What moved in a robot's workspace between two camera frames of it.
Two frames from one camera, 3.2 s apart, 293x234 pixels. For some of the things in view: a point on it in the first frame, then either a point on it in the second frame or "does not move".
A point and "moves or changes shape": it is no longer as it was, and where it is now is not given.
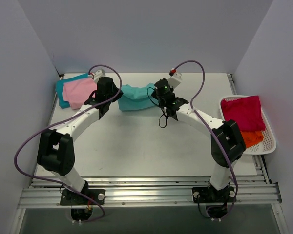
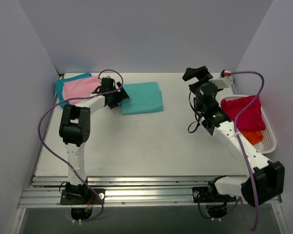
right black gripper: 155,92 -> 198,79
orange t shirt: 252,138 does not move
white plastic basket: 268,145 does not move
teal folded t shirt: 59,87 does not move
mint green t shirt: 135,97 moves or changes shape
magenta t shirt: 246,111 does not move
